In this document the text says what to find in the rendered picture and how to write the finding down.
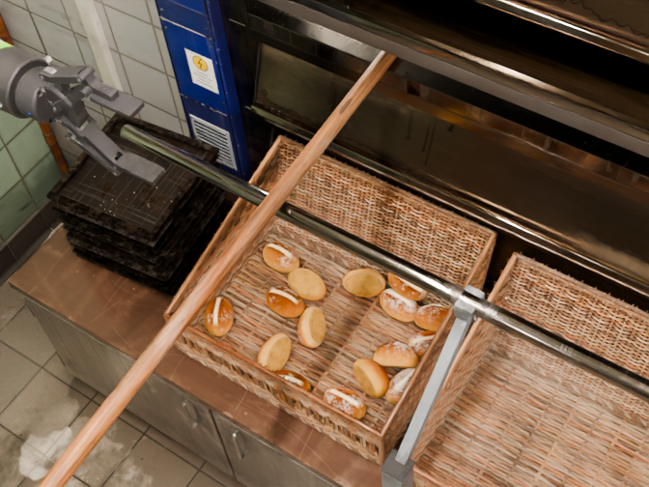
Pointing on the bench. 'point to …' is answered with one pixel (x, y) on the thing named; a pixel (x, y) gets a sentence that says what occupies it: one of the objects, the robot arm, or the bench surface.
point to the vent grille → (208, 133)
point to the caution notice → (202, 71)
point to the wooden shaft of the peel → (117, 400)
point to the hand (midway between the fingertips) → (142, 142)
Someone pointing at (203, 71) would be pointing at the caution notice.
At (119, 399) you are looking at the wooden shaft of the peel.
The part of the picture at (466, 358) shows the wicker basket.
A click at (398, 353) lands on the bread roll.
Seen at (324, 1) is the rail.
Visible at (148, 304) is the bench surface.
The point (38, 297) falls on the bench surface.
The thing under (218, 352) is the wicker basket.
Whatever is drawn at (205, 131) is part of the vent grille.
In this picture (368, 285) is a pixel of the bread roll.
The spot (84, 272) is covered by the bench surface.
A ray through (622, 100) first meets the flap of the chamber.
